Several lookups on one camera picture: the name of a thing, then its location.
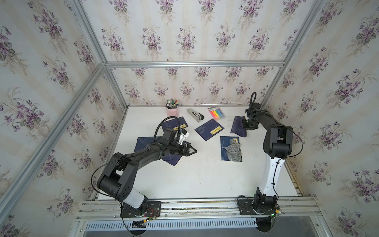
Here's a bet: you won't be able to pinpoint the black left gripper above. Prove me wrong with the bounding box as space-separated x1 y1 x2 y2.
167 143 196 158

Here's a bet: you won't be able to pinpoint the blue book yellow label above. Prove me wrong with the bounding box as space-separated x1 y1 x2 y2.
231 116 247 138

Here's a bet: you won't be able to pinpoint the grey patterned cloth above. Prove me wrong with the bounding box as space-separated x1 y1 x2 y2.
222 138 242 162

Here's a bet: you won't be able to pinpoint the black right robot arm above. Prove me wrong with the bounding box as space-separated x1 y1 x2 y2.
242 102 293 196

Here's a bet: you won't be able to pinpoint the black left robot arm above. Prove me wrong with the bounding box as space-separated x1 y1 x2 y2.
96 128 197 209

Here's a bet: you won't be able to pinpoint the blue book under left arm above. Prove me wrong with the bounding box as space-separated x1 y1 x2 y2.
162 154 182 167

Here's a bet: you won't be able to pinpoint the blue book upper left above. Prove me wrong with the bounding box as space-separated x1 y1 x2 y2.
161 117 188 130

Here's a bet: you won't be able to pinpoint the blue book upper middle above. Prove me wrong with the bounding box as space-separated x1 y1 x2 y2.
195 119 224 141

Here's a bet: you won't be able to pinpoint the blue book right side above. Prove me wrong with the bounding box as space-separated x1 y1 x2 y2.
220 136 242 163

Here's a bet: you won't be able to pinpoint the blue book far left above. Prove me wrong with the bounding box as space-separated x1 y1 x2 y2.
134 137 154 152

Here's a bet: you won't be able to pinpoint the grey black stapler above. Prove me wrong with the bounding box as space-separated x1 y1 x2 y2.
187 108 204 122

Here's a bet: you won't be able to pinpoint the pink pen cup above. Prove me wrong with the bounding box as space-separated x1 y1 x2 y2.
166 106 179 117

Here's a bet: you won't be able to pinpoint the colourful highlighter pack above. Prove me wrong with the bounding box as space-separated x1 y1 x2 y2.
208 106 226 120

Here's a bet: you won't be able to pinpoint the pens in cup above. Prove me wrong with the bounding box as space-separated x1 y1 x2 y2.
166 99 178 110

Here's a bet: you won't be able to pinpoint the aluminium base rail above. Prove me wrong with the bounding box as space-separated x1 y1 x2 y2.
73 197 320 232

